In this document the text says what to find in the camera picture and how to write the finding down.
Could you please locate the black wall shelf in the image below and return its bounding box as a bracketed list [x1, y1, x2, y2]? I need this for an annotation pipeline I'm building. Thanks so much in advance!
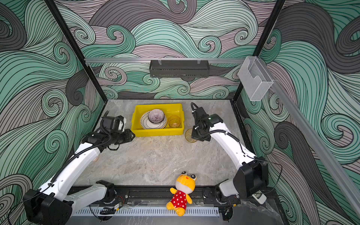
[149, 60, 210, 78]

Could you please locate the pink transparent cup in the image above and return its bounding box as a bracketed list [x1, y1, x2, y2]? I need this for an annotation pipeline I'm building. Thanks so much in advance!
[168, 115, 181, 128]

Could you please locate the amber transparent cup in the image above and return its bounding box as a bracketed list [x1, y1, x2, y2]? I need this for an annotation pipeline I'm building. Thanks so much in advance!
[185, 128, 197, 143]

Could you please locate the brown striped bowl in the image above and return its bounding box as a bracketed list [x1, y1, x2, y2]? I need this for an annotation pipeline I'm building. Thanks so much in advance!
[148, 109, 165, 124]

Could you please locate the clear plastic wall holder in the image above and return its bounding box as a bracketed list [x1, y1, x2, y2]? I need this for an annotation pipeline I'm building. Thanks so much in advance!
[238, 56, 273, 102]

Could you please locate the yellow plastic bin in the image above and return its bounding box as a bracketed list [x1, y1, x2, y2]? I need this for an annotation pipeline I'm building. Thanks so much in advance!
[131, 103, 185, 137]

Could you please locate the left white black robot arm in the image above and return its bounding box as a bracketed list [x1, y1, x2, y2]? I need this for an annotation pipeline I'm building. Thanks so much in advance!
[22, 114, 135, 225]

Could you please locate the yellow rimmed dotted plate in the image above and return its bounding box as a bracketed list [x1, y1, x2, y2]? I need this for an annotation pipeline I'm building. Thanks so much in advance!
[140, 111, 167, 129]

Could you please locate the white slotted cable duct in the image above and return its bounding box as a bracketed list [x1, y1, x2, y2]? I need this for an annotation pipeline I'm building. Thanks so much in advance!
[74, 206, 220, 217]

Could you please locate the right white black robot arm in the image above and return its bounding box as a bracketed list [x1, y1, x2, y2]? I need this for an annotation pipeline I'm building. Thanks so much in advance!
[190, 102, 269, 204]

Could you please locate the yellow plush toy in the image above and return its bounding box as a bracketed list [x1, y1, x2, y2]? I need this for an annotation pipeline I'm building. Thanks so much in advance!
[166, 171, 197, 217]

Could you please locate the white remote control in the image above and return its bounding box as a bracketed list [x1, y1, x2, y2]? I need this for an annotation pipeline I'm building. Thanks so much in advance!
[252, 190, 267, 204]

